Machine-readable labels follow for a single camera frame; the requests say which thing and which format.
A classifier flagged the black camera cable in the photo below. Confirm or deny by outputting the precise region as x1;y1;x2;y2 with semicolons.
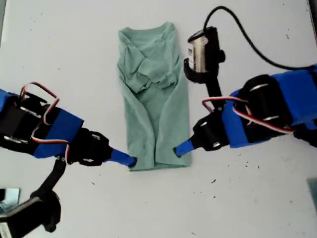
203;5;317;72

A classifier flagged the black camera stalk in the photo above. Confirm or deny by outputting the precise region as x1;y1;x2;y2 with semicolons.
183;58;223;110
29;156;69;202

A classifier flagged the red white black servo wire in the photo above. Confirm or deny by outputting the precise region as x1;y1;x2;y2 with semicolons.
20;82;72;163
202;96;297;136

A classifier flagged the green t-shirt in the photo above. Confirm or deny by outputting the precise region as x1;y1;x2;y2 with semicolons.
116;21;193;172

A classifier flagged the silver black camera box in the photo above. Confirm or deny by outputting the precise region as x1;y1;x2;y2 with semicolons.
187;26;226;73

